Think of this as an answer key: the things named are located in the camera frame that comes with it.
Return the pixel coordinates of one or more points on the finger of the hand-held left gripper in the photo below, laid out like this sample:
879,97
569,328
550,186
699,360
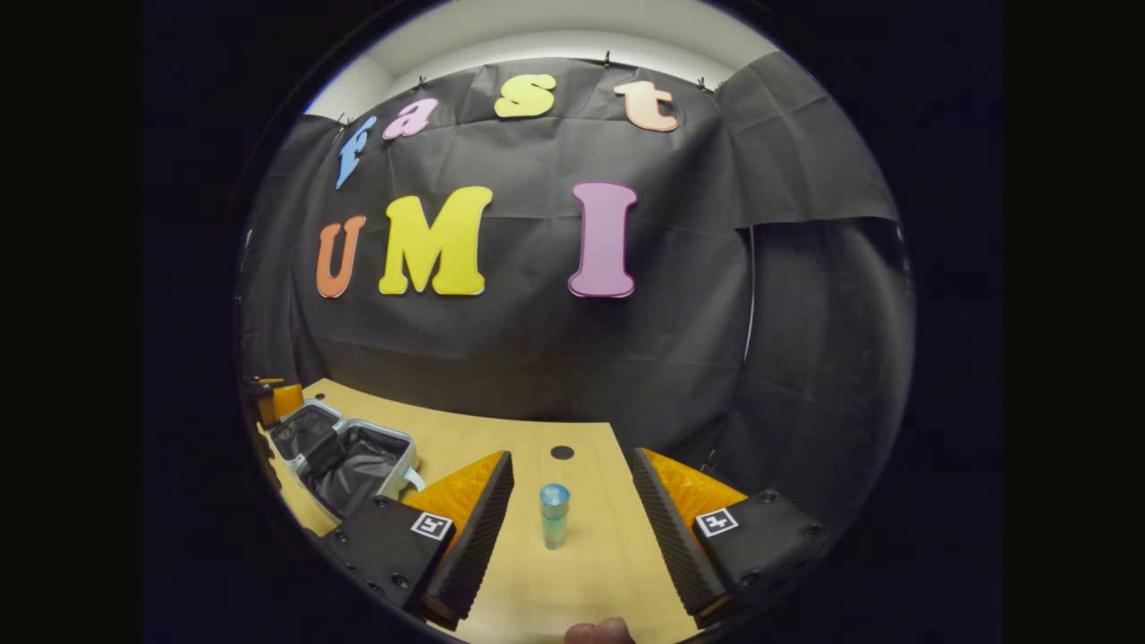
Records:
261,381
286,402

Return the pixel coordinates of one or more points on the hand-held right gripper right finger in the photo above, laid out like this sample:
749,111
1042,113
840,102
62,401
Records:
666,537

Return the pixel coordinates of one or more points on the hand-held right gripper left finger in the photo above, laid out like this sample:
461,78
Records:
479,537

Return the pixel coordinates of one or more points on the teal bottle with blue cap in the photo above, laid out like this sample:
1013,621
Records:
555,519

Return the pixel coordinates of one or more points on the light blue suitcase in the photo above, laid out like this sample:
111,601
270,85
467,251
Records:
358,461

